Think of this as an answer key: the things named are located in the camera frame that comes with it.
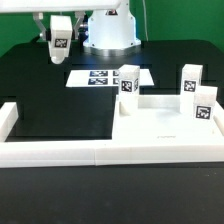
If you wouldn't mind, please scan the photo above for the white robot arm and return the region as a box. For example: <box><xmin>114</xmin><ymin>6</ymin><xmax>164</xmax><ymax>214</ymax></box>
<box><xmin>0</xmin><ymin>0</ymin><xmax>141</xmax><ymax>64</ymax></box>

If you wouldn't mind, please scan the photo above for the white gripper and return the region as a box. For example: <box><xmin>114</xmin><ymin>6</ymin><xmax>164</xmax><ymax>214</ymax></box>
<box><xmin>0</xmin><ymin>0</ymin><xmax>121</xmax><ymax>41</ymax></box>

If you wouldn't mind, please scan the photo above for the white square table top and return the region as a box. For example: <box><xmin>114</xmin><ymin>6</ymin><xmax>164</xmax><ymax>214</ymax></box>
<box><xmin>112</xmin><ymin>95</ymin><xmax>224</xmax><ymax>141</ymax></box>

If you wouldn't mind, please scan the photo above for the white U-shaped obstacle fence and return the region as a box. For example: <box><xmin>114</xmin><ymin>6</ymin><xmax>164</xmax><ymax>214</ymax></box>
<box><xmin>0</xmin><ymin>102</ymin><xmax>224</xmax><ymax>168</ymax></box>

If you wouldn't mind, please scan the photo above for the white marker sheet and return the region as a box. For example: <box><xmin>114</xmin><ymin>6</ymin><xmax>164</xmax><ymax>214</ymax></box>
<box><xmin>66</xmin><ymin>69</ymin><xmax>155</xmax><ymax>88</ymax></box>

